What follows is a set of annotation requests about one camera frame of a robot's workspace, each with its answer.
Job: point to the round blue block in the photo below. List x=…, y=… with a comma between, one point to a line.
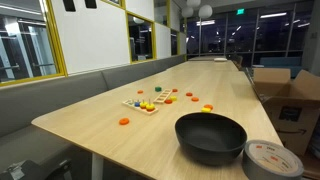
x=137, y=104

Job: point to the yellow block near bowl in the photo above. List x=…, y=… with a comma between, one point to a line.
x=206, y=110

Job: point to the wooden peg number board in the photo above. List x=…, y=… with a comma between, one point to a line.
x=132, y=104

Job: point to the white plate far end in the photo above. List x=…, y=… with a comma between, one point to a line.
x=220, y=59

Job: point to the black bowl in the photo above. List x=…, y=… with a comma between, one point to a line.
x=209, y=138

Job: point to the white globe pendant lamps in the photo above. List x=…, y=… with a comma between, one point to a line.
x=204, y=11

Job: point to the open cardboard box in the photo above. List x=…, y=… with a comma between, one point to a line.
x=293, y=105

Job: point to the grey bench seat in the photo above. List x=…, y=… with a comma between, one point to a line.
x=20, y=140

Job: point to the wooden ladder shape frame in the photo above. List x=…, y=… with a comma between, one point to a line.
x=163, y=96

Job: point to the yellow ring end peg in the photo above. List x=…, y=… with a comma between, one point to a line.
x=150, y=107

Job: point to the grey duct tape roll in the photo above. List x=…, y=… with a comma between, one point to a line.
x=264, y=160

